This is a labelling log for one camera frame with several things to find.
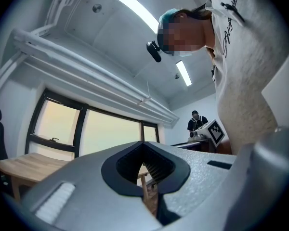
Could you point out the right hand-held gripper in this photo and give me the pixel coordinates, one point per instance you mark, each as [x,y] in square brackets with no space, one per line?
[215,132]

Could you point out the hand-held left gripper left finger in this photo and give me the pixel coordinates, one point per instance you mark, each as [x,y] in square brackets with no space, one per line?
[91,201]

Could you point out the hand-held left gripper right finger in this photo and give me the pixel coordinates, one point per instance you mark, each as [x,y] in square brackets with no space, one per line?
[202,177]

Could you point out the dark desk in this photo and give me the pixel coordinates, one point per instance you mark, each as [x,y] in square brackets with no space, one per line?
[195,144]

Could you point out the short ceiling light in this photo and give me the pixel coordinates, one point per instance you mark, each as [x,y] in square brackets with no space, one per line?
[183,72]

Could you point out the small ceiling sprinkler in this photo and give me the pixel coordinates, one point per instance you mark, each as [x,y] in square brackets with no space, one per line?
[177,76]

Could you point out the black framed window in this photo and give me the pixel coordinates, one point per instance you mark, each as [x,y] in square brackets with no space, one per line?
[106,133]

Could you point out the person's grey printed shirt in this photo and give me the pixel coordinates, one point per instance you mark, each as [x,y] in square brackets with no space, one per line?
[243,68]

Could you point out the light wooden table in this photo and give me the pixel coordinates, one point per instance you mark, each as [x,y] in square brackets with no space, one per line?
[26,165]

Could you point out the light blue face mask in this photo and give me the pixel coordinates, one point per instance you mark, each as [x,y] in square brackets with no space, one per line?
[186,54]

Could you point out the person's head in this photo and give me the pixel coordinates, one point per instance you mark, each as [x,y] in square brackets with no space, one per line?
[195,32]

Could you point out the blue hair cap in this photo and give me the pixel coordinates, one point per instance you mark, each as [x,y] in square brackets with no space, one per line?
[167,16]

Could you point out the white ceiling pipe bundle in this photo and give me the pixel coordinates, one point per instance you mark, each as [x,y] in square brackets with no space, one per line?
[86,66]

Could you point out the long ceiling light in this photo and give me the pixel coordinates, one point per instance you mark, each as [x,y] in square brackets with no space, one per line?
[135,6]

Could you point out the round ceiling smoke detector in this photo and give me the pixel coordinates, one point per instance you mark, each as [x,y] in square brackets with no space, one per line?
[97,8]

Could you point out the black head camera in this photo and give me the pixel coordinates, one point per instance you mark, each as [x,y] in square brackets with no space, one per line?
[154,51]

